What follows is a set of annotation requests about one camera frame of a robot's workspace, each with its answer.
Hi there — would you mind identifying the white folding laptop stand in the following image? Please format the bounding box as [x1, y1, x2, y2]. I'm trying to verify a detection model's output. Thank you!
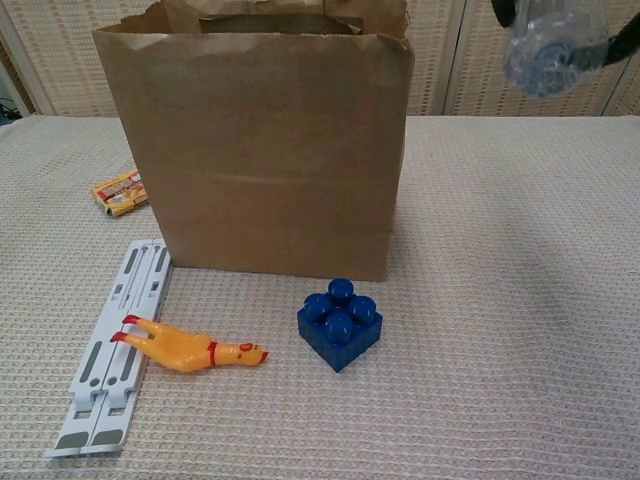
[43, 238, 174, 460]

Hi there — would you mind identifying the beige woven tablecloth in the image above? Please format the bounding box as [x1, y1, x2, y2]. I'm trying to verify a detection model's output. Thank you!
[0, 113, 640, 480]

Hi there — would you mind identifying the transparent plastic bottle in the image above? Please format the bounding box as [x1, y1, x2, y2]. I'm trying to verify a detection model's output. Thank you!
[502, 0, 614, 101]

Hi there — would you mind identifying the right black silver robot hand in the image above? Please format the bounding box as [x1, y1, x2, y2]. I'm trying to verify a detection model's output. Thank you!
[489, 0, 640, 69]

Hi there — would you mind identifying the woven folding screen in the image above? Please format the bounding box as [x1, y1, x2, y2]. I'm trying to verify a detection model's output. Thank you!
[0, 0, 640, 119]

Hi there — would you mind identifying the brown paper bag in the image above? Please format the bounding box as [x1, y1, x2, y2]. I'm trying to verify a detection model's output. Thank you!
[91, 0, 415, 284]

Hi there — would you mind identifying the yellow candy packet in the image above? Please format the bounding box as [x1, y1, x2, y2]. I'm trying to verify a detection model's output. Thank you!
[92, 168, 151, 217]

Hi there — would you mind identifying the yellow rubber chicken toy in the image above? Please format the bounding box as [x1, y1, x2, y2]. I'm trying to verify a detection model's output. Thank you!
[110, 314, 270, 374]

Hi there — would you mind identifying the blue building block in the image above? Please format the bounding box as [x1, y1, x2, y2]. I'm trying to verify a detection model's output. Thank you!
[296, 278, 385, 374]

